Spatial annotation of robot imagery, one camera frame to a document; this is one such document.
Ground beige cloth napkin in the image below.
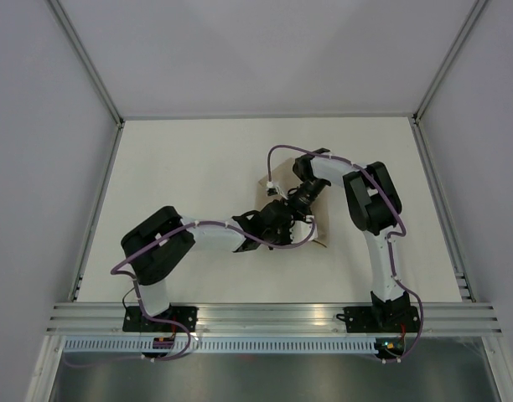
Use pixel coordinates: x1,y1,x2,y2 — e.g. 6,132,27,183
255,157,330,248

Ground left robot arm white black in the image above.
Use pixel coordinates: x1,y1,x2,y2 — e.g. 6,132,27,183
111,200,317,332

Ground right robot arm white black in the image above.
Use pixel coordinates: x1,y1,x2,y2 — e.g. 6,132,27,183
293,148,423,334

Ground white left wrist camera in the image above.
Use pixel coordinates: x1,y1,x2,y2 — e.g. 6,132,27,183
290,215,318,244

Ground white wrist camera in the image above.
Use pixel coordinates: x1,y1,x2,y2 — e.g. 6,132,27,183
290,215,318,244
266,181,288,198

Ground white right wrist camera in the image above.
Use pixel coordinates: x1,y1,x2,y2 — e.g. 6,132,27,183
266,181,288,198

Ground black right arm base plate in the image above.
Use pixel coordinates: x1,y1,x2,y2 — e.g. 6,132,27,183
335,306,421,334

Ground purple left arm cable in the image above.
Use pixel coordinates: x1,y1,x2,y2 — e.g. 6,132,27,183
63,217,316,369

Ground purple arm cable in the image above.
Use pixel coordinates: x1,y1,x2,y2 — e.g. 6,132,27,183
266,144,423,336
63,217,316,369

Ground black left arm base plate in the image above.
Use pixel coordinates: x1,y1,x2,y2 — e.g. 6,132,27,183
122,306,198,333

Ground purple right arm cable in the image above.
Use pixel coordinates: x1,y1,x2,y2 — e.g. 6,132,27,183
266,144,423,336

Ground aluminium front rail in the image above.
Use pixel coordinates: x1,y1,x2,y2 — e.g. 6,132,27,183
44,302,502,337

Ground white slotted cable duct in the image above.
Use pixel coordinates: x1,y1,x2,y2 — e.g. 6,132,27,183
64,337,377,354

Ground right aluminium frame post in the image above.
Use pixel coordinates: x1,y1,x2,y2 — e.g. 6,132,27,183
411,0,490,126

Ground aluminium frame post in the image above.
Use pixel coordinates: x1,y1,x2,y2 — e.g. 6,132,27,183
45,0,124,128
411,0,490,126

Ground left aluminium frame post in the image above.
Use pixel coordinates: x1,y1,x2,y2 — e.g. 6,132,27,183
45,0,124,128

